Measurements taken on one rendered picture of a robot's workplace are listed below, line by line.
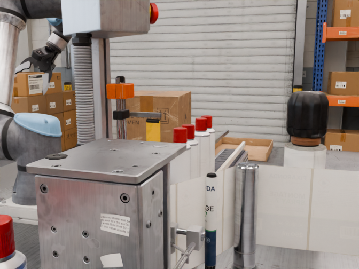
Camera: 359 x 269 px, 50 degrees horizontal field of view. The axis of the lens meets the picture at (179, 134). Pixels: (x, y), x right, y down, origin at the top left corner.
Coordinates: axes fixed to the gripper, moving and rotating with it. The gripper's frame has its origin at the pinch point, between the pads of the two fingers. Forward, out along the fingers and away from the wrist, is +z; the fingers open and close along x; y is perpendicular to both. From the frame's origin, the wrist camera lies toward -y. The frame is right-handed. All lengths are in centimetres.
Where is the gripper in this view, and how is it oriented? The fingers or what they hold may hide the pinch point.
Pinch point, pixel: (26, 85)
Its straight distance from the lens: 172.8
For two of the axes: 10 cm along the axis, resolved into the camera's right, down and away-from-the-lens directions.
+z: -5.4, 8.4, -0.4
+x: -8.4, -5.4, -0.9
